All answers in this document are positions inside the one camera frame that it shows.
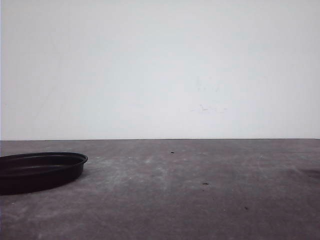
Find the black frying pan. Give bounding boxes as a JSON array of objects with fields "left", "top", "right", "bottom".
[{"left": 0, "top": 152, "right": 88, "bottom": 196}]

